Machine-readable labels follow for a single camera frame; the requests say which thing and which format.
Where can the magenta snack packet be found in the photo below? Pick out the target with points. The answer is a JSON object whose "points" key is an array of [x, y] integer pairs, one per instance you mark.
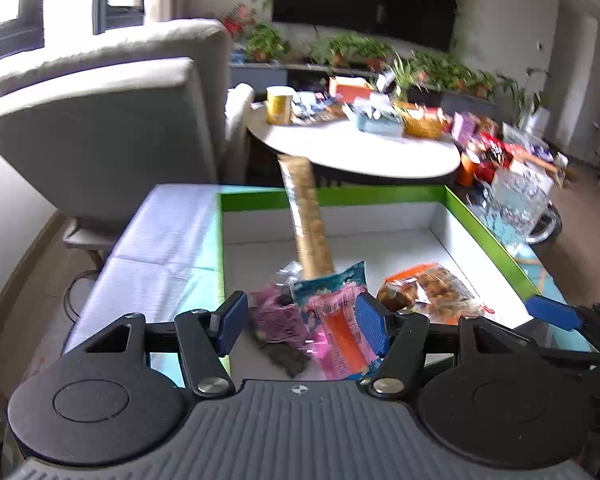
{"points": [[280, 317]]}

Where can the round white table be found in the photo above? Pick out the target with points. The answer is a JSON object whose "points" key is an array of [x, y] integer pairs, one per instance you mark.
{"points": [[360, 155]]}

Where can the clear glass mug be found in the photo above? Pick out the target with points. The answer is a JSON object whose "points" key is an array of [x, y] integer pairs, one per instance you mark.
{"points": [[515, 210]]}

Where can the orange snack packet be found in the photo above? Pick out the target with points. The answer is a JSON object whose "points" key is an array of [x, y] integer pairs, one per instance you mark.
{"points": [[430, 287]]}

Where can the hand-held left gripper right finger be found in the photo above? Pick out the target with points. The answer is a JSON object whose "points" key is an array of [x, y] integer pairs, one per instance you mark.
{"points": [[372, 325]]}

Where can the potted spider plant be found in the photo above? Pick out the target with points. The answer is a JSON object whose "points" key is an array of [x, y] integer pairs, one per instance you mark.
{"points": [[405, 77]]}

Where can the grey television cabinet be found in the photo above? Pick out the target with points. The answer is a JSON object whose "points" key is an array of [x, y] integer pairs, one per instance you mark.
{"points": [[265, 74]]}

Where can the red flower plant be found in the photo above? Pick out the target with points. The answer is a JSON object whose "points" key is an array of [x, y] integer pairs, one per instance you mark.
{"points": [[237, 22]]}

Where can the potted green plant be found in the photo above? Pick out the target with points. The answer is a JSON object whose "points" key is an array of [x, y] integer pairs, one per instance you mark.
{"points": [[437, 72], [267, 42], [342, 50], [479, 85], [375, 52]]}

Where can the long tan stick packet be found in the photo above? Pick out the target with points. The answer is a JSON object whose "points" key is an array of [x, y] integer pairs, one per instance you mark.
{"points": [[307, 215]]}

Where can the yellow wicker basket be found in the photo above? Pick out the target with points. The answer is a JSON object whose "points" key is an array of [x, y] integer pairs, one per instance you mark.
{"points": [[422, 124]]}

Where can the pink sausage packet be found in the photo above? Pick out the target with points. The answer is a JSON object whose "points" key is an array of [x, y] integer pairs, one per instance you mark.
{"points": [[337, 320]]}

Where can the grey-blue cloth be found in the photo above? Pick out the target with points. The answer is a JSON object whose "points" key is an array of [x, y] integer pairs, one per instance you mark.
{"points": [[155, 240]]}

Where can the grey armchair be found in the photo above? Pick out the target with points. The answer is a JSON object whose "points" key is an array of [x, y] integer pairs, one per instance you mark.
{"points": [[110, 135]]}

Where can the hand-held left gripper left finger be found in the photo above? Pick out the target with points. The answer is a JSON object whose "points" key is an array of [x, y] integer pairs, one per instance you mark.
{"points": [[232, 322]]}

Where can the dark snack packet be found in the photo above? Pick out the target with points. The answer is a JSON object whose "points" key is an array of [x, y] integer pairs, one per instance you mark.
{"points": [[287, 357]]}

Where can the blue plastic basket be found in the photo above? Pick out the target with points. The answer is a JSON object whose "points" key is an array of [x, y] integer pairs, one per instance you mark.
{"points": [[380, 121]]}

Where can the tall leafy floor plant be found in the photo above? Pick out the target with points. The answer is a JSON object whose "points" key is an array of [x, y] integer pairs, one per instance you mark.
{"points": [[527, 95]]}

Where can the orange box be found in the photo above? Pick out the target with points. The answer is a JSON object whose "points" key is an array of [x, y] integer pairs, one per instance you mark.
{"points": [[350, 89]]}

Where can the green cardboard box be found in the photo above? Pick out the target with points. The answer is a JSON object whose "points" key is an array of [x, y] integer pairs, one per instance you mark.
{"points": [[260, 260]]}

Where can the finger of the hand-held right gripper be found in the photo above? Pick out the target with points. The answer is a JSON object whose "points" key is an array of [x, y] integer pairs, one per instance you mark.
{"points": [[552, 311]]}

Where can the yellow canister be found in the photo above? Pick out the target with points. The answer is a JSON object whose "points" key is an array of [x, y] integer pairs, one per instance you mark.
{"points": [[280, 106]]}

